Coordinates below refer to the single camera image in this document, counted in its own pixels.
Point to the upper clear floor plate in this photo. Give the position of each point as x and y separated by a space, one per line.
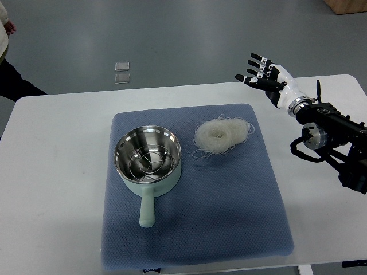
122 66

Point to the lower clear floor plate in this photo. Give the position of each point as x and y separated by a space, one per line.
122 78

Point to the mint green steel pot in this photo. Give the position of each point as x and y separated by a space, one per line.
131 141

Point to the wooden furniture corner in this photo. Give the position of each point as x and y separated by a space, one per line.
341 7

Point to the white vermicelli bundle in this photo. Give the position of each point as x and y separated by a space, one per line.
220 135

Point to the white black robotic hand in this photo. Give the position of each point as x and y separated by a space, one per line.
279 86

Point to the wire steaming rack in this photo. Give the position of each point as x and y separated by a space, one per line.
150 163

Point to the clear floor plate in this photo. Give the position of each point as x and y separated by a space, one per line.
122 78
122 66

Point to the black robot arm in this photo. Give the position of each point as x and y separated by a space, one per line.
328 136

